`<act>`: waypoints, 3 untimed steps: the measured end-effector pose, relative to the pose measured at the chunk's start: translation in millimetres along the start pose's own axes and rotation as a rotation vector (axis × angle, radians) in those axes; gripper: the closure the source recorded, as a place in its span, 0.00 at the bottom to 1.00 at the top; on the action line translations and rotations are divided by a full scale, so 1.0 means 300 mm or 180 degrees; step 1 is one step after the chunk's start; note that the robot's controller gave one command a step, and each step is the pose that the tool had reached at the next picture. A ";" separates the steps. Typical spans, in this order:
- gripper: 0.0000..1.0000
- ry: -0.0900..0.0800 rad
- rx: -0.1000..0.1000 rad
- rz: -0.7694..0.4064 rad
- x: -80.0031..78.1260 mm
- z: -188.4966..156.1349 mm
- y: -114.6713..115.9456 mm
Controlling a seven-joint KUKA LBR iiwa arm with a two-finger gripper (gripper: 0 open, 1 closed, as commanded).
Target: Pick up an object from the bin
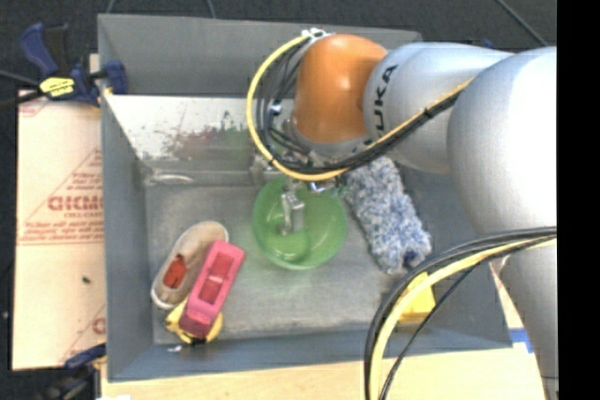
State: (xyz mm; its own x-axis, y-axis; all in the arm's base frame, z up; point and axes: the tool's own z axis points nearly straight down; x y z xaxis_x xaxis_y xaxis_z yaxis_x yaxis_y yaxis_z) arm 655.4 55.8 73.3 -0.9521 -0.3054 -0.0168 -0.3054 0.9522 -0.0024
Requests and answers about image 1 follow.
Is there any green plastic bowl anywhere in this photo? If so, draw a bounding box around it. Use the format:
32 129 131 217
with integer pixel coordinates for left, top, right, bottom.
251 174 349 271

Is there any grey metal bin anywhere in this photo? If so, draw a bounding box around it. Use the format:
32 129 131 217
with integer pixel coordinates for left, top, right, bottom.
97 13 515 383

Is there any blue and white fluffy cloth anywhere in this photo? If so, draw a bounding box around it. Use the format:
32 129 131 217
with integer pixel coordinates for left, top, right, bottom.
343 155 433 275

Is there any pink rectangular block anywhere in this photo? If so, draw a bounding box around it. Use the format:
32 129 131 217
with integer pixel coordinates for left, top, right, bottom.
178 239 247 340

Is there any white toy shoe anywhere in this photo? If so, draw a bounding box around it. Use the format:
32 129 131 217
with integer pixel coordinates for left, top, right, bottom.
149 220 231 311

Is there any yellow toy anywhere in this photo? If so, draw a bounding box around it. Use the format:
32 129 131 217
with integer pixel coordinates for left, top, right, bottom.
164 298 225 346

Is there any yellow sponge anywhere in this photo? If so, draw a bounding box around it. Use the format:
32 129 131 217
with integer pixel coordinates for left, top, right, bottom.
397 271 438 322

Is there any brown cardboard board red print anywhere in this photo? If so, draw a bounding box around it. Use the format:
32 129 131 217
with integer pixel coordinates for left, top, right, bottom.
10 88 107 371

